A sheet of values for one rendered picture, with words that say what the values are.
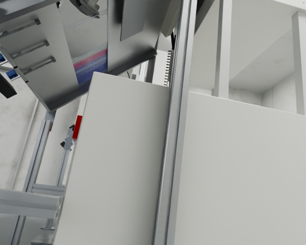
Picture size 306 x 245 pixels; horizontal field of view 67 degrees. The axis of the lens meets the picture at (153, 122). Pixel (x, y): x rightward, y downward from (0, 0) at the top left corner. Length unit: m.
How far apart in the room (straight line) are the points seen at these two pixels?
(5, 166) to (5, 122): 0.88
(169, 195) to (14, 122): 4.96
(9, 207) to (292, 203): 0.63
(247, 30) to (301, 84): 0.32
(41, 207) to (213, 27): 0.84
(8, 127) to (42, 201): 4.89
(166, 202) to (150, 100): 0.24
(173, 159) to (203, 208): 0.14
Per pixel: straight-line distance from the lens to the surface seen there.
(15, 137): 5.27
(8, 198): 0.53
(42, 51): 0.95
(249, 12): 0.96
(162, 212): 0.51
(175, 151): 0.53
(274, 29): 1.05
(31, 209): 0.51
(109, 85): 0.59
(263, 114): 0.70
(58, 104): 1.31
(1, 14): 0.72
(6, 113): 5.47
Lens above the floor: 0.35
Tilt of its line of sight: 17 degrees up
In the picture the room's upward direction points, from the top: 8 degrees clockwise
